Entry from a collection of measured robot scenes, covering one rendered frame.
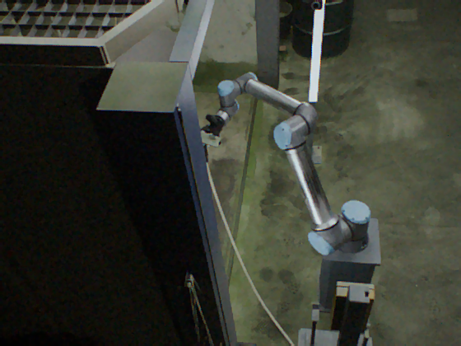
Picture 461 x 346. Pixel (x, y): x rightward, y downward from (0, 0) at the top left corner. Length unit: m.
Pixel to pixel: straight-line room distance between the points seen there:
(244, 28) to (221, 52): 0.32
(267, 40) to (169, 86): 3.29
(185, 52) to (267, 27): 3.12
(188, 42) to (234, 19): 3.06
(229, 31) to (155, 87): 3.27
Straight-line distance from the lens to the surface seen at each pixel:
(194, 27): 1.35
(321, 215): 2.52
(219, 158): 4.10
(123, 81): 1.21
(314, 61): 3.49
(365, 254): 2.82
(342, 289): 1.65
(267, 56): 4.51
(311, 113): 2.44
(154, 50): 2.44
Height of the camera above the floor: 2.99
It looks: 51 degrees down
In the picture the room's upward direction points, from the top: 8 degrees counter-clockwise
